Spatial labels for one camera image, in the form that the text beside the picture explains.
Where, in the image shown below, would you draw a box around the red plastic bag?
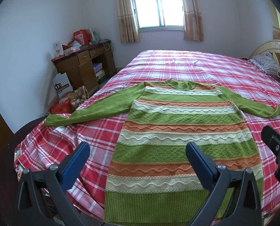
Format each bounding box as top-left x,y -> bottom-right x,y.
49,98 -> 72,114

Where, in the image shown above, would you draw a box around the green orange striped knit sweater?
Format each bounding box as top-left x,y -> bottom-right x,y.
44,79 -> 280,225

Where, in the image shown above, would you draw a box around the striped pillow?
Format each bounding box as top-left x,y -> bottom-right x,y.
249,50 -> 280,80

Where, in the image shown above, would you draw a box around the stacked boxes in desk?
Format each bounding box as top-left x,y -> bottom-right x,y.
93,63 -> 106,84

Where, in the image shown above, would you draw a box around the white paper shopping bag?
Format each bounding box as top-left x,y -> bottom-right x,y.
53,73 -> 73,98

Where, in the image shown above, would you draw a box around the beige curtain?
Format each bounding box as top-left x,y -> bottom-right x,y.
182,0 -> 204,42
116,0 -> 140,43

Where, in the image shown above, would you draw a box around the red white plaid bedsheet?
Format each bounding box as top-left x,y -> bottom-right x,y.
14,50 -> 280,225

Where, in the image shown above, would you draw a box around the white card box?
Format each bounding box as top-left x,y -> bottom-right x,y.
53,41 -> 64,58

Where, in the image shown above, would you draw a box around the window with metal frame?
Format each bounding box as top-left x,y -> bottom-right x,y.
132,0 -> 185,31

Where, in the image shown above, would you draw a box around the left beige curtain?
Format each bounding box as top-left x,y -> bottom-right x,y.
116,0 -> 140,43

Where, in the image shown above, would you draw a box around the right beige curtain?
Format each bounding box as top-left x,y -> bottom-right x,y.
182,0 -> 204,42

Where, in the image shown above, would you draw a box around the brown wooden desk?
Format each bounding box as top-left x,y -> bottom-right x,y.
51,39 -> 117,95

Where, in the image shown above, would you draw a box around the red gift bag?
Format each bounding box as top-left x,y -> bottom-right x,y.
73,29 -> 91,45

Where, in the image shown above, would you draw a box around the brown patterned bag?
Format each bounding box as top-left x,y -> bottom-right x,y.
67,86 -> 90,111

